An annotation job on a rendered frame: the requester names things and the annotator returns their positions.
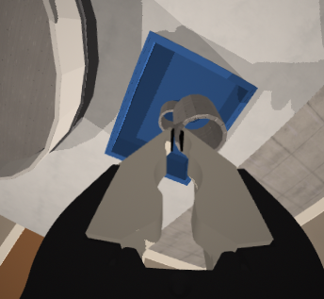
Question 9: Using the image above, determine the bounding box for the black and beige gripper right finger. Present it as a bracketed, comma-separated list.
[179, 127, 324, 299]

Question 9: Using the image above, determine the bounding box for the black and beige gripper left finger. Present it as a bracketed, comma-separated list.
[20, 127, 174, 299]

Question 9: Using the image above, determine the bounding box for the grey metal bushing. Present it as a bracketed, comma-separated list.
[158, 101, 177, 131]
[173, 94, 227, 151]

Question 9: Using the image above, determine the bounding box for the blue crate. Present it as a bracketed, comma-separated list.
[105, 31, 258, 185]

